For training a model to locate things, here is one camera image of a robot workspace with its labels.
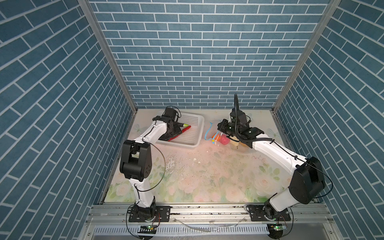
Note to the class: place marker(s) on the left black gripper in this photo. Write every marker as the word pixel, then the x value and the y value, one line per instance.
pixel 177 131

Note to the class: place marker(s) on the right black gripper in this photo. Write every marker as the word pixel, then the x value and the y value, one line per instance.
pixel 222 127

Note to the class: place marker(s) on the red toy chili pepper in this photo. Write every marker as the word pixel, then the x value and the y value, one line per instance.
pixel 183 131

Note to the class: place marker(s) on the pink toy fruit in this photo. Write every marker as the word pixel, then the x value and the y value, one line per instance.
pixel 224 140

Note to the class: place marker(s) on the orange toy tangerine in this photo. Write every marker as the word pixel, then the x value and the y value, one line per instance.
pixel 216 138

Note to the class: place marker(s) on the clear zip bag blue zipper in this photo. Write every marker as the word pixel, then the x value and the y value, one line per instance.
pixel 253 133

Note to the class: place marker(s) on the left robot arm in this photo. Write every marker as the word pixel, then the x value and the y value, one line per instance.
pixel 136 158

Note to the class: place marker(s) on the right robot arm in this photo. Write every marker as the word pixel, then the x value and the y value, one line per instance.
pixel 308 178

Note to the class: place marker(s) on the dark toy eggplant green stem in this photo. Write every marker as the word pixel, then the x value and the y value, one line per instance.
pixel 182 125

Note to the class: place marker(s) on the white plastic perforated basket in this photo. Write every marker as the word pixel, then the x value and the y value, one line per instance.
pixel 192 137

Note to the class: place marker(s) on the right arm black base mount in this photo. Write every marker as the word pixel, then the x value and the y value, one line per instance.
pixel 260 213

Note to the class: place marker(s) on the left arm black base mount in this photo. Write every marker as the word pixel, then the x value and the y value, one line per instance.
pixel 158 213

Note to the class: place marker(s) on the white slotted cable duct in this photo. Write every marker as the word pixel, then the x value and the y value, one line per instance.
pixel 182 230

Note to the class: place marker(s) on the aluminium front rail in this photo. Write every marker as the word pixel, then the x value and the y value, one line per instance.
pixel 314 213

